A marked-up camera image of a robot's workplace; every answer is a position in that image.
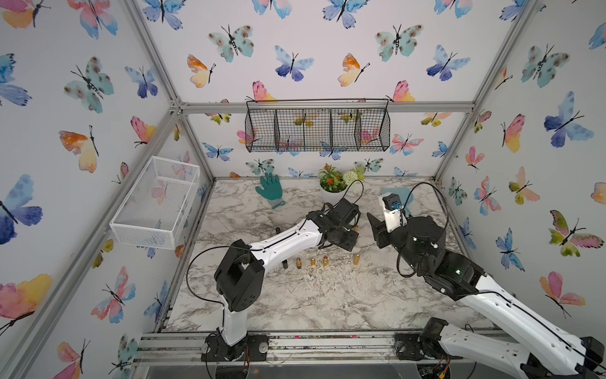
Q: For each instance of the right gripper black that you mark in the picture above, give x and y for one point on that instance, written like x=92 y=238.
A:
x=381 y=233

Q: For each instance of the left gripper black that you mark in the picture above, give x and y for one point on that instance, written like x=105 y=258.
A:
x=351 y=241

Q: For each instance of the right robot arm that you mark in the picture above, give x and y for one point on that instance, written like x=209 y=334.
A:
x=538 y=349

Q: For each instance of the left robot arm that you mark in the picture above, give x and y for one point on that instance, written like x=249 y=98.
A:
x=240 y=274

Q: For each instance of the white potted artificial plant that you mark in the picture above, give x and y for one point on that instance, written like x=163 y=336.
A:
x=334 y=183

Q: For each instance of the light blue hand mirror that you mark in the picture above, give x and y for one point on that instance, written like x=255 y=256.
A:
x=404 y=194

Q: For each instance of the green rubber glove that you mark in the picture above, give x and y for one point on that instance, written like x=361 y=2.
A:
x=271 y=190

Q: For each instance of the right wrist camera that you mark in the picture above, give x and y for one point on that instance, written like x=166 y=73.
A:
x=393 y=210

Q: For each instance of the black wire wall basket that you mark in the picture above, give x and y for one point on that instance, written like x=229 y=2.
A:
x=317 y=126

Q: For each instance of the white mesh wall basket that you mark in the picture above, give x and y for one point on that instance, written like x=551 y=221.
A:
x=154 y=211

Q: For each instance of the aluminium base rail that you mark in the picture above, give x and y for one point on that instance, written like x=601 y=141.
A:
x=282 y=348

